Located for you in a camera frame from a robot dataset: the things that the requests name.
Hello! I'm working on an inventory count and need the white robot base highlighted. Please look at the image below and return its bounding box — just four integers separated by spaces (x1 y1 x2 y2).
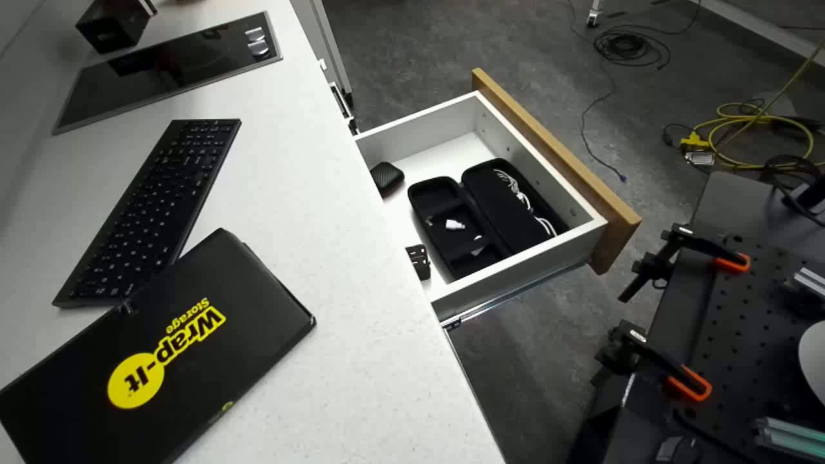
797 318 825 406

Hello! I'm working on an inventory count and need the white drawer with wooden front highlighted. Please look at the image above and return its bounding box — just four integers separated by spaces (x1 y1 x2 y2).
353 66 643 327

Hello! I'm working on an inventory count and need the small black remote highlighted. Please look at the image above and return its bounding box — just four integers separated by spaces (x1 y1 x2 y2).
404 242 433 280

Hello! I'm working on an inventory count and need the small black rounded pouch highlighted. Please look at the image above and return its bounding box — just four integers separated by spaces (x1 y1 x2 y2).
368 159 406 199

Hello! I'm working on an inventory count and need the open black zip case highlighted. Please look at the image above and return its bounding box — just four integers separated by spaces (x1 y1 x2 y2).
404 156 569 280

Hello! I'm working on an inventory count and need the black keyboard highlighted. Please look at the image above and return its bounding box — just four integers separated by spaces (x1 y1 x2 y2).
52 116 244 308

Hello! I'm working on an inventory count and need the black orange clamp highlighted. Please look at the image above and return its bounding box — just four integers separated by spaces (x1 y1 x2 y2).
594 318 713 406
615 220 754 303

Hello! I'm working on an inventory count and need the black Wrap-it storage box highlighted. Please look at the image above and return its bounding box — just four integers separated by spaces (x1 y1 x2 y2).
0 226 320 464

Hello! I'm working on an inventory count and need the black monitor base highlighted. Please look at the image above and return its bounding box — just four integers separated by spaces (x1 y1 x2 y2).
52 9 284 137

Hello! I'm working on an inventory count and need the black cube box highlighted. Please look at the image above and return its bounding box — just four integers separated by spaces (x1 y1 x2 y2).
74 0 159 57

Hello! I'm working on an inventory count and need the aluminium profile bar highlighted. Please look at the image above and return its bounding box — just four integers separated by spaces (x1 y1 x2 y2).
788 263 825 303
752 414 825 464

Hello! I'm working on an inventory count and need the white cabinet door with handle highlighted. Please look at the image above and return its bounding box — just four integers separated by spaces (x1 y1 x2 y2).
288 0 359 133

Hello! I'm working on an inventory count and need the blue cable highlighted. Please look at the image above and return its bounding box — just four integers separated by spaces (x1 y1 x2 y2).
576 49 628 184

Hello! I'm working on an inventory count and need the black coiled cable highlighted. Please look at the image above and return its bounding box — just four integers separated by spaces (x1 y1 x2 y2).
591 22 672 72

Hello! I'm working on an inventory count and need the yellow cable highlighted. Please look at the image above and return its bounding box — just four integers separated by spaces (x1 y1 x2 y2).
677 40 825 173

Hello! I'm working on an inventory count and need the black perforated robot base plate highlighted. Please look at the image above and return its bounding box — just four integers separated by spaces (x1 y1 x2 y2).
686 232 825 464

